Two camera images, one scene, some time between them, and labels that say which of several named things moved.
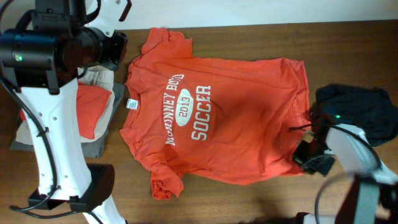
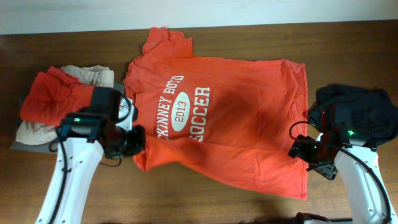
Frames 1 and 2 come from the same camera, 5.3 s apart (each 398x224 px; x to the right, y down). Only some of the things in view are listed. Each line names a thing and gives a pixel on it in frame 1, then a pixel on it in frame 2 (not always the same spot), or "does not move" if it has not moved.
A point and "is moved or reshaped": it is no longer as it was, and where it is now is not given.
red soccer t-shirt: x=212 y=120 is moved or reshaped
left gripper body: x=112 y=51 → x=130 y=142
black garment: x=369 y=108 does not move
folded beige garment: x=97 y=76 does not move
